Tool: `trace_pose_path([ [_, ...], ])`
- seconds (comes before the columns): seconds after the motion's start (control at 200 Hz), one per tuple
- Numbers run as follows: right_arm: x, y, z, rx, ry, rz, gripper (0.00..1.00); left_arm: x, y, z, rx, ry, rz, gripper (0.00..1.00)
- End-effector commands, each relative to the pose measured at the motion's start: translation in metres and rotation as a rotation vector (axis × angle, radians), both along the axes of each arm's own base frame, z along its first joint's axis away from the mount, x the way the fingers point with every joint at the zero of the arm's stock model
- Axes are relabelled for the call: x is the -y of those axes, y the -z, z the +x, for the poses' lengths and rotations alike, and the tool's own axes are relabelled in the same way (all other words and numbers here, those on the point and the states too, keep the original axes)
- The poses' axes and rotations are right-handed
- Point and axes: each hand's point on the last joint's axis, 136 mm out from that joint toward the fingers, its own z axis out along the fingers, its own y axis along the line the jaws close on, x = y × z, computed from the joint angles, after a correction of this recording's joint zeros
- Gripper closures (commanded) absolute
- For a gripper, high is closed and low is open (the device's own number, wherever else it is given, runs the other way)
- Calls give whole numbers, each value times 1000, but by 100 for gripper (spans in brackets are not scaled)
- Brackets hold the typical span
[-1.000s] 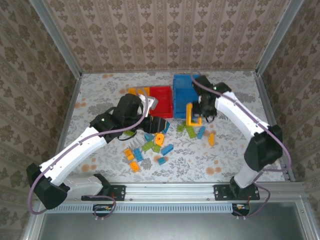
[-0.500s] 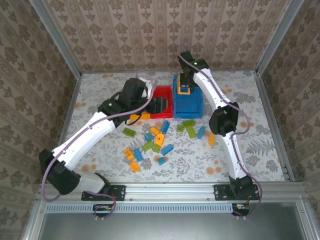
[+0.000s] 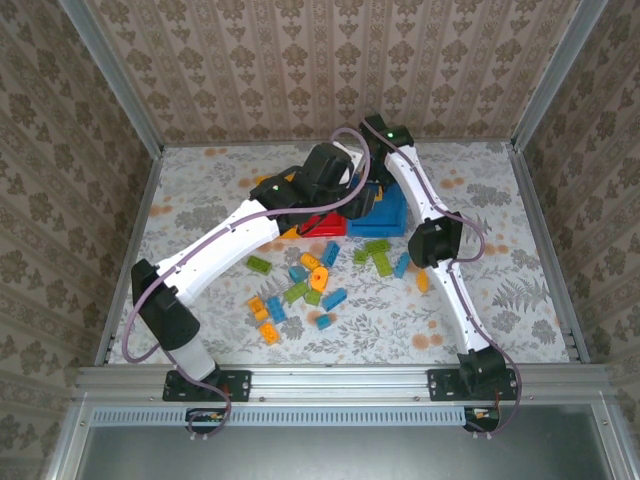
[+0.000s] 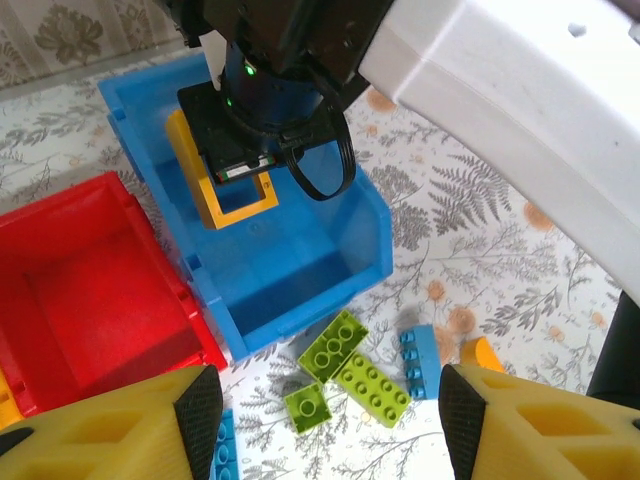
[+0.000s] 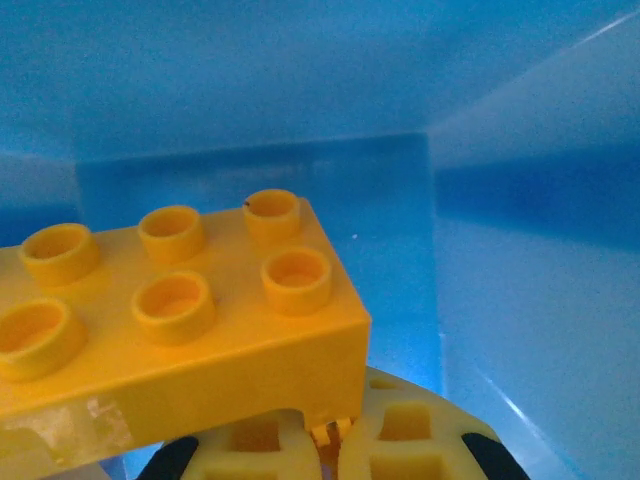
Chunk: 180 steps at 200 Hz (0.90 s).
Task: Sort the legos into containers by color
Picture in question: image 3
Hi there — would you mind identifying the blue plastic bin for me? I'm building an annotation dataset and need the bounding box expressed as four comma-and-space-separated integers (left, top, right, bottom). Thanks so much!
344, 180, 409, 239

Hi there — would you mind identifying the red plastic bin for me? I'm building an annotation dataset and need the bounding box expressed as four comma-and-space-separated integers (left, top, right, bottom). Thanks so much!
298, 212, 348, 238

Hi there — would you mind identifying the yellow plastic bin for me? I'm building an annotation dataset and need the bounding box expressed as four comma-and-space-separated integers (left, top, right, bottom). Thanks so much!
252, 169, 304, 241

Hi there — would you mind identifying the floral patterned table cover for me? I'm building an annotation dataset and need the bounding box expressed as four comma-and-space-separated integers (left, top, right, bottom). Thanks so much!
107, 142, 571, 366

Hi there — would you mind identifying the small black connector board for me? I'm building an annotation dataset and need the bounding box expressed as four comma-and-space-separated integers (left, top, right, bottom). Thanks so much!
185, 407, 226, 426
463, 405, 501, 430

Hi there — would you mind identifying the grey metal sheet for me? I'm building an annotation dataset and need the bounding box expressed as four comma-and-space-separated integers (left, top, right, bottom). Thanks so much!
74, 404, 614, 480

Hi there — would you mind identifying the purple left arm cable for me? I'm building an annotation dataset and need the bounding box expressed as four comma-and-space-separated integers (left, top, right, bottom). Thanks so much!
122, 127, 372, 442

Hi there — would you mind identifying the aluminium frame cross rail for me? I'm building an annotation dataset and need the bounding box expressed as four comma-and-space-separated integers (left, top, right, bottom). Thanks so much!
74, 363, 617, 402

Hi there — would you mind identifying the aluminium side rail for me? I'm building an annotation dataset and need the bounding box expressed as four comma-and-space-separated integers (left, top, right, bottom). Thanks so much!
506, 142, 592, 365
94, 147, 165, 366

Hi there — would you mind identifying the aluminium corner post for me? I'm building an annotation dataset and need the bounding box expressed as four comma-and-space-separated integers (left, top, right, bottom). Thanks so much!
58, 0, 165, 157
512, 0, 610, 151

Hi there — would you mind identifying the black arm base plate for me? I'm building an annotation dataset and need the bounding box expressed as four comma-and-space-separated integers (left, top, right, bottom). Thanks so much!
162, 369, 252, 403
427, 368, 520, 403

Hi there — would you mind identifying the grey slotted cable duct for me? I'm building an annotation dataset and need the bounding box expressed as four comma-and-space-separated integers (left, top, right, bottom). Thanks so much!
91, 405, 466, 428

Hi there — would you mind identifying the aluminium lower frame bar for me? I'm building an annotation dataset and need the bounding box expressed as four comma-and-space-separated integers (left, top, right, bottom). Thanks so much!
44, 399, 95, 480
592, 394, 640, 480

